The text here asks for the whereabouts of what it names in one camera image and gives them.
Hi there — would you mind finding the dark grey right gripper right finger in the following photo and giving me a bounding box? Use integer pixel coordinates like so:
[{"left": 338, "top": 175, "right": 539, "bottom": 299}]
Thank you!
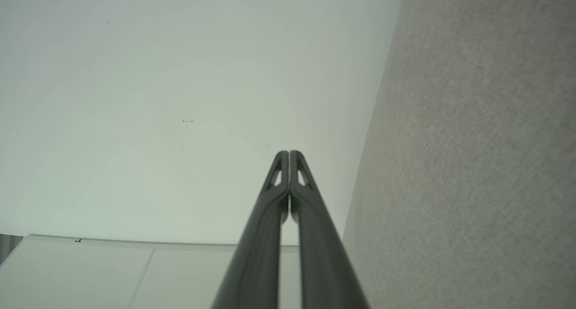
[{"left": 290, "top": 150, "right": 370, "bottom": 309}]

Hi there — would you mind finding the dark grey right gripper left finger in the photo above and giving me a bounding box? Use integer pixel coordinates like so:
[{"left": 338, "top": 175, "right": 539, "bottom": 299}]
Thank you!
[{"left": 211, "top": 150, "right": 289, "bottom": 309}]

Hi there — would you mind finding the grey fabric sofa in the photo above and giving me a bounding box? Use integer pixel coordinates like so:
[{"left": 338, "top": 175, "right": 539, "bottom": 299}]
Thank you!
[{"left": 342, "top": 0, "right": 576, "bottom": 309}]

